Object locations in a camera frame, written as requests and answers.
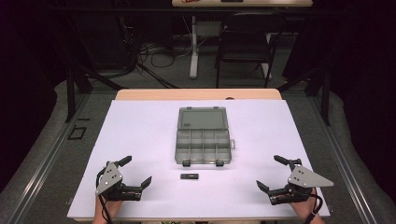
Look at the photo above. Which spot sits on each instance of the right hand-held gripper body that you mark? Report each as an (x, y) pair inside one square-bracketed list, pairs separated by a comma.
[(303, 179)]

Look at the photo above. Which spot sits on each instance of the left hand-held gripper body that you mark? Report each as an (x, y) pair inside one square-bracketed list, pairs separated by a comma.
[(109, 180)]

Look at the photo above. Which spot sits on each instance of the small black flash drive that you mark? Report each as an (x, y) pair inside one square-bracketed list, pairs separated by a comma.
[(189, 176)]

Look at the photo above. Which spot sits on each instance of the gray plastic compartment box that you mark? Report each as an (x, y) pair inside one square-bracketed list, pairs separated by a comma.
[(202, 137)]

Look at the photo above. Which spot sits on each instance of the person's left hand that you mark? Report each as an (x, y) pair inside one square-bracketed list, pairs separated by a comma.
[(111, 207)]

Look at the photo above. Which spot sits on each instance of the person's right hand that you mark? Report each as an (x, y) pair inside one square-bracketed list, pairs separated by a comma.
[(302, 207)]

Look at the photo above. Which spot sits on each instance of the white table mat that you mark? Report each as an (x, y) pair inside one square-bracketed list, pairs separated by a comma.
[(140, 133)]

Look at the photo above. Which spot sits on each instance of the short black tape strip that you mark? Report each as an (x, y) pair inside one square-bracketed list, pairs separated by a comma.
[(83, 119)]

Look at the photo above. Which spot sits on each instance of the black metal stand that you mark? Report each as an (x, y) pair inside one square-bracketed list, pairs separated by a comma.
[(71, 93), (325, 96)]

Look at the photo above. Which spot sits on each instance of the light wooden table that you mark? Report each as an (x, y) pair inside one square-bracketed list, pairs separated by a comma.
[(186, 94)]

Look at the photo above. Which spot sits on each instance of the black chair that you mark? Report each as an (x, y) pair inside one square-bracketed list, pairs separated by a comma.
[(244, 43)]

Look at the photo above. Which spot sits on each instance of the gray box under desk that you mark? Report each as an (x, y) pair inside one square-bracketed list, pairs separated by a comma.
[(208, 28)]

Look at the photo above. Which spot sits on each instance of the desk with white legs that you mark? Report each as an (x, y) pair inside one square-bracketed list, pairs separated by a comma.
[(243, 3)]

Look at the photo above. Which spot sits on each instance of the metal floor rail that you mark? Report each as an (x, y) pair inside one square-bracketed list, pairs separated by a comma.
[(46, 161), (345, 168)]

